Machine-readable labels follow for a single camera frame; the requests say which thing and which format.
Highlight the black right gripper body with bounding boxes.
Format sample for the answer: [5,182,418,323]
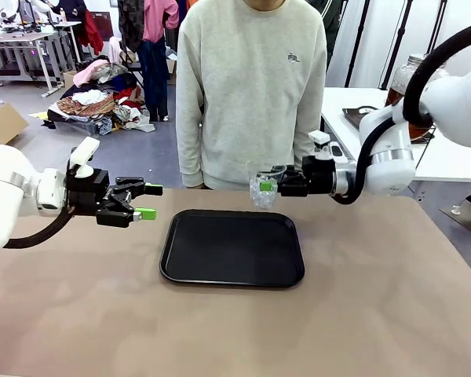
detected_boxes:
[278,156,337,198]

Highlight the person in grey sweatshirt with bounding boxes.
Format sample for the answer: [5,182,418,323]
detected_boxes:
[175,0,329,190]

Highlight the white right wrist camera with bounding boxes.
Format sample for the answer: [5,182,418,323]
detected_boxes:
[308,130,343,158]

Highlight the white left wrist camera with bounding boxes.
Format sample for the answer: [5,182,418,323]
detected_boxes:
[68,136,101,178]

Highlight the red hanging garment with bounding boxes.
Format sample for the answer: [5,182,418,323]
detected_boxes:
[84,9,105,56]

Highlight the brown cardboard box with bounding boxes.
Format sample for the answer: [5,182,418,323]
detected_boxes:
[0,102,29,145]

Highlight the dark patterned hanging garment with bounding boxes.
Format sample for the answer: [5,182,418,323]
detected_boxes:
[117,0,145,53]

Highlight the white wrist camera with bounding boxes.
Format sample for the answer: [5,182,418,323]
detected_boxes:
[308,130,343,158]
[68,136,101,178]

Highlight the short clear cup with ice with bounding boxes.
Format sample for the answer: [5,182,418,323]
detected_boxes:
[247,163,280,210]

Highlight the grey sleeved right forearm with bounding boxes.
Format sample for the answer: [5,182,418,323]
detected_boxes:
[175,78,205,189]

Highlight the background person in black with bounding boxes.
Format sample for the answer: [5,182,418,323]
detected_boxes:
[49,0,87,24]

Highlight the grey workshop desk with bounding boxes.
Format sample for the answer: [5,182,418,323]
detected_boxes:
[0,31,66,98]

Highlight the glass tea dispenser jar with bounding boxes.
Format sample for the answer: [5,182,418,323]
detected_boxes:
[385,53,448,145]

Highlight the pile of mixed clothes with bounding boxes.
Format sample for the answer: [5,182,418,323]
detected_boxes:
[42,58,158,137]

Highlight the dark green jacket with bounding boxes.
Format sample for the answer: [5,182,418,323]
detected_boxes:
[312,0,343,70]

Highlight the navy hanging trousers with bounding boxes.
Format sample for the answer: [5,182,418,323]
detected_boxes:
[136,38,170,123]

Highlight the black light stand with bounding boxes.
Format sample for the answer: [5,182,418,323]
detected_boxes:
[425,0,448,56]
[343,0,372,88]
[379,0,414,90]

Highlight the black plastic serving tray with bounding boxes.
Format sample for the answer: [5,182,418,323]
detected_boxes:
[159,209,305,290]

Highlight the dark tray under jar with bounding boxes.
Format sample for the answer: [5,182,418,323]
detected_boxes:
[341,105,378,129]

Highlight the grey sleeved left forearm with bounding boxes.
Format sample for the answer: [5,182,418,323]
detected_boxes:
[293,78,329,166]

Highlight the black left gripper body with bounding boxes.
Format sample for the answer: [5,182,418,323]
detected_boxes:
[65,168,118,218]

